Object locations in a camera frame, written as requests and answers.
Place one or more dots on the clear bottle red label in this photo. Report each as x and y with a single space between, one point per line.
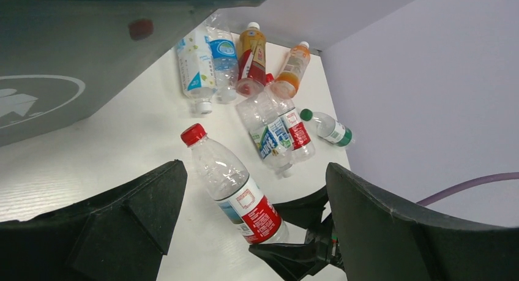
229 183

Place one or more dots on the clear bottle green cap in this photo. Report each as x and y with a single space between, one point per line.
328 128

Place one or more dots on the white blue label bottle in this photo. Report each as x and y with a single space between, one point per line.
196 69

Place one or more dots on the clear bottle red cap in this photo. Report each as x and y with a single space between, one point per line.
303 147

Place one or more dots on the clear bottle blue green label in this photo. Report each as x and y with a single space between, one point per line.
269 134

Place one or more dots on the orange juice bottle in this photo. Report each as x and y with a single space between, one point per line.
288 81

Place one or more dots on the brown tea bottle red label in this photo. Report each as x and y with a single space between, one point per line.
252 61

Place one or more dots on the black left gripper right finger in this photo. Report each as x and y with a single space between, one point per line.
383 236

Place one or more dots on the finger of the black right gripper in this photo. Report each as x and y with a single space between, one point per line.
289 261
304 212

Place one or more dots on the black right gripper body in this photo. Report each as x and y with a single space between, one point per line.
324 236

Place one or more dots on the dark green trash bin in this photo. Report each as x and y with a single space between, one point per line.
63 60

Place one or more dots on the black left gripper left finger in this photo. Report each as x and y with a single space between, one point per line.
120 234

